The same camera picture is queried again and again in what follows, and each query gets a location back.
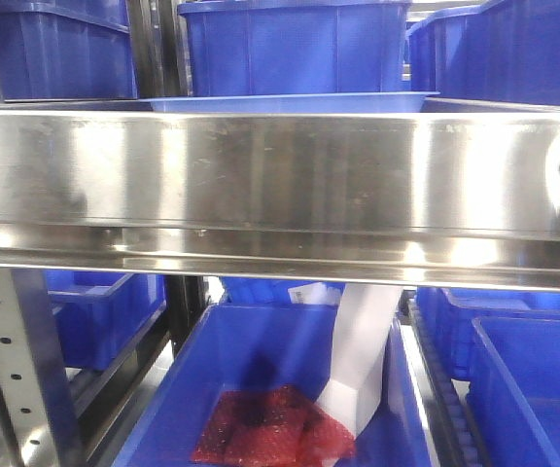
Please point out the blue crate upper left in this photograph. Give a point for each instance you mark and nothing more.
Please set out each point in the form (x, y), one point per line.
(65, 50)

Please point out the blue bin lower left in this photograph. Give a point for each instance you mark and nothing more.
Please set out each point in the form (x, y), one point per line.
(97, 313)

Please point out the blue plastic tray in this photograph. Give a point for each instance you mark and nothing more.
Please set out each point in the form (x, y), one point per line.
(318, 103)

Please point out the white folded paper sheet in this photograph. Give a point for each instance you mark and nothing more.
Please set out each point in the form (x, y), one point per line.
(364, 318)

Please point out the stainless steel shelf beam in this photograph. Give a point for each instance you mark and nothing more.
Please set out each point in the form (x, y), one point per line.
(462, 193)

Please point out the red bubble wrap bag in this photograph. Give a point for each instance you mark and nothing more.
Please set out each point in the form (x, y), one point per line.
(279, 427)

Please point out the perforated steel shelf upright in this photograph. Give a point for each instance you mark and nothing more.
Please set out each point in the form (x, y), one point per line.
(33, 383)

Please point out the blue crate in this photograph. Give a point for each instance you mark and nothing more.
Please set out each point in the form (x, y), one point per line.
(294, 47)
(65, 50)
(507, 51)

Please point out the blue bin lower right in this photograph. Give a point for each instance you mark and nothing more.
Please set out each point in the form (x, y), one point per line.
(515, 389)

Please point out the blue bin with papers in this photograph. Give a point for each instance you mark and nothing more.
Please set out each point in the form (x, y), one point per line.
(260, 348)

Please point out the blue crate upper middle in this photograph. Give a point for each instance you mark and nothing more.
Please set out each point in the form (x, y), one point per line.
(294, 47)

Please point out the blue crate upper right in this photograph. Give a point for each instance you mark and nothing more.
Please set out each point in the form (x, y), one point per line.
(507, 51)

